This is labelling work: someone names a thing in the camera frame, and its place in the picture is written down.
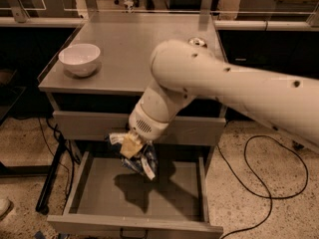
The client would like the clear water bottle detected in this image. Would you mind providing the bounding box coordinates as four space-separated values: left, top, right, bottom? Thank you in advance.
124 0 134 12

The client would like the white ceramic bowl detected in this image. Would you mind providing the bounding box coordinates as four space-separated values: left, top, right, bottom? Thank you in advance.
58 44 101 77

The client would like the black metal frame leg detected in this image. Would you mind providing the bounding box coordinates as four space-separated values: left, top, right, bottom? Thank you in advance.
35 138 65 215

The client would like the grey drawer cabinet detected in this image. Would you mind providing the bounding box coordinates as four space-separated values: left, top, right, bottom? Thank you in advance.
39 13 224 155

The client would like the open middle grey drawer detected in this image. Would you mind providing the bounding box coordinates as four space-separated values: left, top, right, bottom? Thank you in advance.
48 153 223 239

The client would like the orange soda can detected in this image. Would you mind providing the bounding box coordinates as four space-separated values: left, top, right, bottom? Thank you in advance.
188 37 207 48

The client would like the blue chip bag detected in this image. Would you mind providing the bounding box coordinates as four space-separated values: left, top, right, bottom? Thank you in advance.
105 130 159 180

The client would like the white shoe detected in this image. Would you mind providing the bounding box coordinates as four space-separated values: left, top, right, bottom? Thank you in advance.
0 198 11 218

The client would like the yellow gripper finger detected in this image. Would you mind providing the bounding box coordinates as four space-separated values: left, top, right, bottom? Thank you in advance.
120 133 144 159

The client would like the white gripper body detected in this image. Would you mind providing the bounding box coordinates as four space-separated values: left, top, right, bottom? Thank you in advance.
129 103 168 141

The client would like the closed upper grey drawer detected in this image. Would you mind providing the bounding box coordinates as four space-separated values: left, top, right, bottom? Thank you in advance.
53 111 225 145

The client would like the white horizontal rail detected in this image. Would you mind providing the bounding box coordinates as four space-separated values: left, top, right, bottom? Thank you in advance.
0 17 319 32

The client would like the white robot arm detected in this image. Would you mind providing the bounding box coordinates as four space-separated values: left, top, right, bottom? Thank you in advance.
129 40 319 152

